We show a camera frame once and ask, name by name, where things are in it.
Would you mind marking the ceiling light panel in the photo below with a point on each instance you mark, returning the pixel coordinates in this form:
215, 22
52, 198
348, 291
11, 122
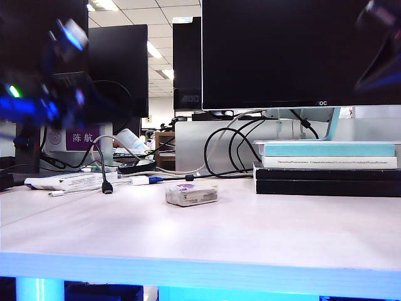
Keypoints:
155, 50
101, 5
166, 74

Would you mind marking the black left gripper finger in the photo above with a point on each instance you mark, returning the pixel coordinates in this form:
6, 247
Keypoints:
97, 106

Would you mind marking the white desk partition panel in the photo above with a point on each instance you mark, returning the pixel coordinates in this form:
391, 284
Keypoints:
194, 141

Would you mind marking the white book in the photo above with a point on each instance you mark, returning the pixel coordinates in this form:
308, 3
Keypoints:
313, 162

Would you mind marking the white purple tissue packet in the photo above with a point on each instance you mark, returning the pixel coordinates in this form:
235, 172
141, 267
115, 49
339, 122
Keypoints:
191, 195

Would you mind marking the purple name sign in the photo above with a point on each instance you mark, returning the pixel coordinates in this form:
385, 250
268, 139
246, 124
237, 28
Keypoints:
83, 137

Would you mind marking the narrow black AOC monitor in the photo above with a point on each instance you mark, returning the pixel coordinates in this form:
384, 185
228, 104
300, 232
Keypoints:
188, 62

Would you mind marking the white adapter with blue plug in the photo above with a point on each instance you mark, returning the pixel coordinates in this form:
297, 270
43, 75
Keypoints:
139, 180

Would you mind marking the light blue monitor stand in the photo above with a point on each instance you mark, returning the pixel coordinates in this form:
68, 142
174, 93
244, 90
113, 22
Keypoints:
333, 125

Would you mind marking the teal book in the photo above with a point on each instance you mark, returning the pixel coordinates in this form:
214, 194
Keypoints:
313, 149

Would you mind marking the large black AOC monitor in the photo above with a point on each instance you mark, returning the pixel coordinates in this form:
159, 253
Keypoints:
282, 47

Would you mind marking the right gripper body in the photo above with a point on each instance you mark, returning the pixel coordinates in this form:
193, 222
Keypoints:
395, 34

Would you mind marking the dark bin under table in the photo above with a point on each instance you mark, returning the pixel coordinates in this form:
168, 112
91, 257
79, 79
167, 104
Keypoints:
100, 293

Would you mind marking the white table leg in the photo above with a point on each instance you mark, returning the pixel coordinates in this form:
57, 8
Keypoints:
37, 290

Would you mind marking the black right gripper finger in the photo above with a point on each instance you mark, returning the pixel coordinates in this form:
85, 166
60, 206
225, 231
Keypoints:
385, 69

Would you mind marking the wooden cabinet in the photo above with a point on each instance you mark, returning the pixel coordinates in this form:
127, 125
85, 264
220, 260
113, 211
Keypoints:
164, 163

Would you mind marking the white plastic bottle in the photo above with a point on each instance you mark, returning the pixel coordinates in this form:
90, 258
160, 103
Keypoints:
131, 139

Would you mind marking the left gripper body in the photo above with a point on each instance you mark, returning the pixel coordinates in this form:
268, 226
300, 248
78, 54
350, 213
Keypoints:
65, 94

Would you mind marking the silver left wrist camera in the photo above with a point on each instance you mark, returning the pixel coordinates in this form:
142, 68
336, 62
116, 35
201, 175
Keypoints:
73, 34

